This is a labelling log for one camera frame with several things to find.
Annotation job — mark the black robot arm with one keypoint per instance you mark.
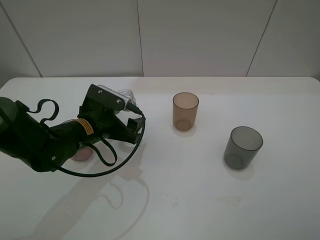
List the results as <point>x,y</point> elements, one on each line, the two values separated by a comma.
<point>46,149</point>

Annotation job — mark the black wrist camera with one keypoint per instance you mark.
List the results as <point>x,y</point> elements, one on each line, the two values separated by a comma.
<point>99,96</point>

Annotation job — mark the grey translucent cup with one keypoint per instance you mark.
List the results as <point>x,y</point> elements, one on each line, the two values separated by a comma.
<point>243,145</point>

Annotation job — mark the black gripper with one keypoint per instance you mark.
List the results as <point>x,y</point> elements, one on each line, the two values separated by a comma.
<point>99,121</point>

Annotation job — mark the amber translucent cup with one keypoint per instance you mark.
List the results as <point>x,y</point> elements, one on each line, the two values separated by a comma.
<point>184,111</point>

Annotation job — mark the clear plastic water bottle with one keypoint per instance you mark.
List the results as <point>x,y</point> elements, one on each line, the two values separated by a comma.
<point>129,94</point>

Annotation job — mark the pink translucent cup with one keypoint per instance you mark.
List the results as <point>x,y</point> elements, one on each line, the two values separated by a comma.
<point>84,153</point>

